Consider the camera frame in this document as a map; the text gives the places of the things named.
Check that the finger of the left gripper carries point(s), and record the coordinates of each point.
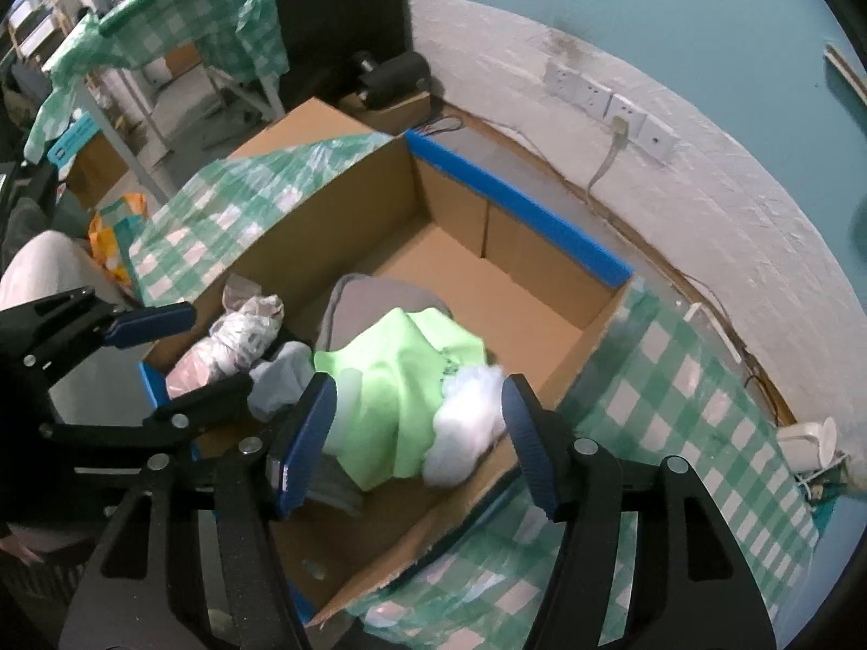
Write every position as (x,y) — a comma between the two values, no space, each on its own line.
(144,325)
(223,402)

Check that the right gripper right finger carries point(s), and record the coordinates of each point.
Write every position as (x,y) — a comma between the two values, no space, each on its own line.
(691,585)

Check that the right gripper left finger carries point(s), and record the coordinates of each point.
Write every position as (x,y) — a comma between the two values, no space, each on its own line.
(143,587)

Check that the grey blue sock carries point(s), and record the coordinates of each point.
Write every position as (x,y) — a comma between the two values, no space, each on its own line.
(280,382)

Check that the beige white patterned cloth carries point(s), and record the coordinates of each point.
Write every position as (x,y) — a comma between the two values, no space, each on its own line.
(236,340)

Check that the light green cloth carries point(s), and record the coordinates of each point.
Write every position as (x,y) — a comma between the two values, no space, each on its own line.
(400,363)

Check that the grey trousers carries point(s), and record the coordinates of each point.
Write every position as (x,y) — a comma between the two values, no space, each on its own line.
(356,303)

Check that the white blue sock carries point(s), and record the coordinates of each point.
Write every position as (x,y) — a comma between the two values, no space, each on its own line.
(467,424)

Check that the orange teal package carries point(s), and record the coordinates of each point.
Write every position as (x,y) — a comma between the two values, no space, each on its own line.
(111,233)

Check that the white electric kettle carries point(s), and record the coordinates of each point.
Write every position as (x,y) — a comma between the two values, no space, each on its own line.
(808,446)

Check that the green checkered tablecloth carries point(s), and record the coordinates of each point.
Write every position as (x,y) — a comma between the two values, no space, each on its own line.
(542,295)

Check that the blue edged cardboard box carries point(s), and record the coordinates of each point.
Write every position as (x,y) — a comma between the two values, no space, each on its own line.
(403,265)

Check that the black cylindrical device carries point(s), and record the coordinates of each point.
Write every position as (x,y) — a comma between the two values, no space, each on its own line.
(382,84)

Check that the white wall socket strip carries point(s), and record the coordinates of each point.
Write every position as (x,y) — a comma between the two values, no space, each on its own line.
(647,132)

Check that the white plug with cable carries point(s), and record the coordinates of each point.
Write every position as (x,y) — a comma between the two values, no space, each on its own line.
(619,139)

